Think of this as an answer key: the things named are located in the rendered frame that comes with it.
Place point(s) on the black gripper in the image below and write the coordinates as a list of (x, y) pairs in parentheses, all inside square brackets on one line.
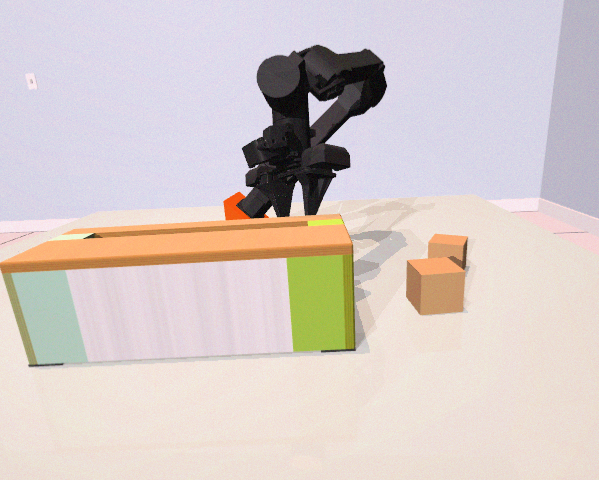
[(312, 167)]

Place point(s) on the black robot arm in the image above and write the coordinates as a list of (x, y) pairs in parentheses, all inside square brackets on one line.
[(357, 79)]

